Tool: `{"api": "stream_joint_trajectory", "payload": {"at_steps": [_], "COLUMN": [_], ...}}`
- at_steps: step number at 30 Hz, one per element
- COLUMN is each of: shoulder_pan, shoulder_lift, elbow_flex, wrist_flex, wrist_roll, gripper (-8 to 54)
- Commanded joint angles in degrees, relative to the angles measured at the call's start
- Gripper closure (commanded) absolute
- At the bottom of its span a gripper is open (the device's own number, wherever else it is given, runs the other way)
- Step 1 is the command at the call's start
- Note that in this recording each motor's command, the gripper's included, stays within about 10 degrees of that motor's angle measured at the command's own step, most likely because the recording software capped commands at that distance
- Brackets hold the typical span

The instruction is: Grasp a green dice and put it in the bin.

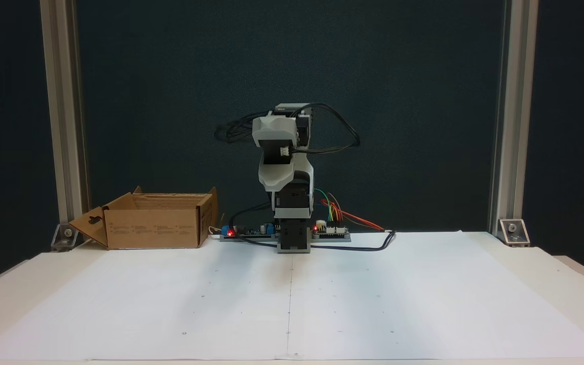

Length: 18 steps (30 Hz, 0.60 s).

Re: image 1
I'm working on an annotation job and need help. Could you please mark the black board cable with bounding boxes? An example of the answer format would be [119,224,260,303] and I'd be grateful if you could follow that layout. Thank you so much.
[228,201,274,239]

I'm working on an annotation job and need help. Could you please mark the brown cardboard box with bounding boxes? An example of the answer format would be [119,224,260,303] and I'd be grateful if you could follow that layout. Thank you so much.
[69,186,219,250]

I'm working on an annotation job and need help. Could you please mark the metal corner bracket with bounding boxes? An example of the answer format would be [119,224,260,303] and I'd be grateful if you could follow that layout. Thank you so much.
[51,223,81,252]
[498,218,530,248]

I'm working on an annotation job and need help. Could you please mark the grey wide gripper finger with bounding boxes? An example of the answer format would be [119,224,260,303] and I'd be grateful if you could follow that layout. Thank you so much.
[259,174,295,193]

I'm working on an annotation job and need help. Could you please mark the blue circuit board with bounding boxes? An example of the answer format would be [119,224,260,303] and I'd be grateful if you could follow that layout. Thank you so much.
[220,223,278,242]

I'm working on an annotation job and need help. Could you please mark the coloured jumper wires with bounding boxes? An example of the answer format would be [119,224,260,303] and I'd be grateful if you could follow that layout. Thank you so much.
[314,188,346,225]

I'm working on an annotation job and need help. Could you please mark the orange and red wires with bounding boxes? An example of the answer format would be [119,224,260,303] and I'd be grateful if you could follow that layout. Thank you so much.
[321,199,387,232]

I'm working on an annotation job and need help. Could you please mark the black servo cable loop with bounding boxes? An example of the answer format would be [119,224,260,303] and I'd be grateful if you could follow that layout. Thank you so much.
[214,111,272,144]
[292,102,361,155]

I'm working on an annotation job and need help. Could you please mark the circuit board with jumper wires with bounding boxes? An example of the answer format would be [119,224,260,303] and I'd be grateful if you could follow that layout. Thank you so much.
[312,221,351,242]

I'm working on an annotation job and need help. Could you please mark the aluminium frame post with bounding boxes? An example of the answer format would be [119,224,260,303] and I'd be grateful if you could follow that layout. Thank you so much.
[40,0,91,240]
[489,0,539,239]

